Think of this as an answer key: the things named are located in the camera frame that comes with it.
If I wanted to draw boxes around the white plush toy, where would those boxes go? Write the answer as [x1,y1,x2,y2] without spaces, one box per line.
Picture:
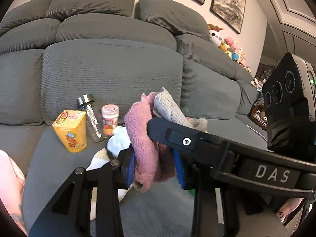
[107,126,131,158]

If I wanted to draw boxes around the purple and grey sock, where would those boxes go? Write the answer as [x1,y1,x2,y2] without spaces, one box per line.
[124,88,208,193]

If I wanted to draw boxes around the person right hand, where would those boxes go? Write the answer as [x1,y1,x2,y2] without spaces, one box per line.
[275,198,303,223]

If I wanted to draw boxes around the white cream knitted cloth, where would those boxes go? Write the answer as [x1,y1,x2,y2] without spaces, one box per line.
[86,148,133,220]

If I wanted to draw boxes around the pink snack cup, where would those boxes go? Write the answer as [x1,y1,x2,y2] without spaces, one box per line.
[101,104,119,136]

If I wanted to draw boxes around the brown teddy bear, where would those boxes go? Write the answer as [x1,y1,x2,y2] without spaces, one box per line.
[250,104,268,130]

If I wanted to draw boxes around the clear bottle steel cap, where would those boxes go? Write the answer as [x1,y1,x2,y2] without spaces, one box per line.
[77,94,106,143]

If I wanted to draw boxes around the pink clothes pile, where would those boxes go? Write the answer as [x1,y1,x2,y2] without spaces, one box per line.
[251,78,266,92]

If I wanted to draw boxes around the pile of plush toys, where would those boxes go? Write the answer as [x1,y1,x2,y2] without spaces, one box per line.
[207,23,251,73]

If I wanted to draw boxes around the grey fabric sofa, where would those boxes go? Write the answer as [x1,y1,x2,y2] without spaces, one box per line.
[0,0,289,237]

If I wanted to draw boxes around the pink garment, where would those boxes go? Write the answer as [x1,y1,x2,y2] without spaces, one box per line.
[1,150,28,236]

